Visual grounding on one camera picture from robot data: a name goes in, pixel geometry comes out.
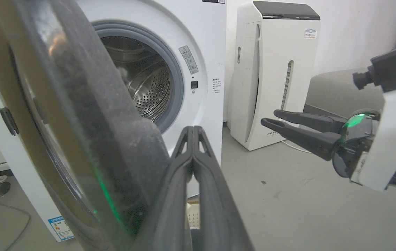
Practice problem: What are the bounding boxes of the grey warning sticker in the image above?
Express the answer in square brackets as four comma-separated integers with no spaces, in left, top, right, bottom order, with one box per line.
[178,45,199,75]

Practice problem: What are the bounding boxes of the blue energy label sticker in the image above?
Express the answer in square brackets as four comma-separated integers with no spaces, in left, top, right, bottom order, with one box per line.
[47,216,75,242]

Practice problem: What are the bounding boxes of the grey sofa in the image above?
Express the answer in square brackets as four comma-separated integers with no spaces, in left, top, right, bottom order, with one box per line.
[304,68,385,120]

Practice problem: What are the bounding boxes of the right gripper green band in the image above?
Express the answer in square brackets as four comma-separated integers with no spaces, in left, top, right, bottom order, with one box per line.
[260,109,383,179]

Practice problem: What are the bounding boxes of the white perforated laundry basket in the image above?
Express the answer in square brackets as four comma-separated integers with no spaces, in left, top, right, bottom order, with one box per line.
[185,201,201,229]

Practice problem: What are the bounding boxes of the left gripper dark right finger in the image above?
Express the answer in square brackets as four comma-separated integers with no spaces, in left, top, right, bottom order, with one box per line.
[192,126,255,251]

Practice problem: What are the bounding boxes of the round glass washing machine door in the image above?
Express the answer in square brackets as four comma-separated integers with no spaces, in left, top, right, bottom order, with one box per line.
[0,0,171,251]

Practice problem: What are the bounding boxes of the white tower air purifier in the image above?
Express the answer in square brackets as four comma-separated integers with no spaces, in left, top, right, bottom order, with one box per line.
[230,0,321,151]

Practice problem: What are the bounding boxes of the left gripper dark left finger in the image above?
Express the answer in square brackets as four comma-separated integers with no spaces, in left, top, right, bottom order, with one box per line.
[131,126,194,251]

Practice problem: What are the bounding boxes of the thin grey floor cable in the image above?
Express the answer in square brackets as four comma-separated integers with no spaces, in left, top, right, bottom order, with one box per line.
[0,162,31,251]

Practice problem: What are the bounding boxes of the white front-load washing machine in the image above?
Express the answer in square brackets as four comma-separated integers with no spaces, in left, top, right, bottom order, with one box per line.
[0,0,227,242]

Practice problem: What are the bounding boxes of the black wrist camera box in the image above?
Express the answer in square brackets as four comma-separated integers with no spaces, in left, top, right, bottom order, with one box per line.
[353,45,396,93]

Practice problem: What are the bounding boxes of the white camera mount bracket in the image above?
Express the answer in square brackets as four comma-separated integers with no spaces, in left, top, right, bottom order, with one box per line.
[351,82,396,193]

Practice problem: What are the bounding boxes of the white cable loop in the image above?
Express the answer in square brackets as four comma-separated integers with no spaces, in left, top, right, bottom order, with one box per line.
[281,139,314,154]

